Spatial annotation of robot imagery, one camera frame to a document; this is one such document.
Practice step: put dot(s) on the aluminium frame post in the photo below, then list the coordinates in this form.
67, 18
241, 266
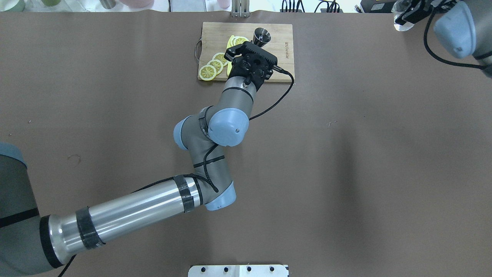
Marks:
240, 8

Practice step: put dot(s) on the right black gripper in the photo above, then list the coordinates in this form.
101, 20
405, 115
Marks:
414, 12

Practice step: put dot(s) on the end row lemon slice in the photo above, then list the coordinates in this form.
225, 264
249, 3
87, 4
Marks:
207, 72

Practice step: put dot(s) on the wooden cutting board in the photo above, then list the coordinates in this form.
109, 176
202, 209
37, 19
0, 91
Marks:
215, 37

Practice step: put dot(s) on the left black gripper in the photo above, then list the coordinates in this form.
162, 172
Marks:
235, 67

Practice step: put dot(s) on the pink bowl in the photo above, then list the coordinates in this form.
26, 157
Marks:
137, 3

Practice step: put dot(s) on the small clear glass cup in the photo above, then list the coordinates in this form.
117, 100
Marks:
398, 9

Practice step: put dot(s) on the lemon slice beside knife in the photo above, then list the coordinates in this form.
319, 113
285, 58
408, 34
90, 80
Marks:
238, 40

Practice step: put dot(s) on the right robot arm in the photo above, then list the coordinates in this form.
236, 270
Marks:
462, 27

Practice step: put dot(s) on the steel double jigger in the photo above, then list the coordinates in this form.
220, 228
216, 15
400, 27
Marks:
261, 37

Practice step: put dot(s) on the pink cup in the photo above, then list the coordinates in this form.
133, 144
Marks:
224, 4

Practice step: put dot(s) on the middle row lemon slice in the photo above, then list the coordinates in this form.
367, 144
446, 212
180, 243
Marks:
217, 65

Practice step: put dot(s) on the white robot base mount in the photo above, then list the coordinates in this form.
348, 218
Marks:
255, 270

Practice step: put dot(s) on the yellow plastic knife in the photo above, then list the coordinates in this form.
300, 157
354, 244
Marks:
230, 44

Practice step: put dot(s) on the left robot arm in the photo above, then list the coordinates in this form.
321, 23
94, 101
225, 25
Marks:
32, 244

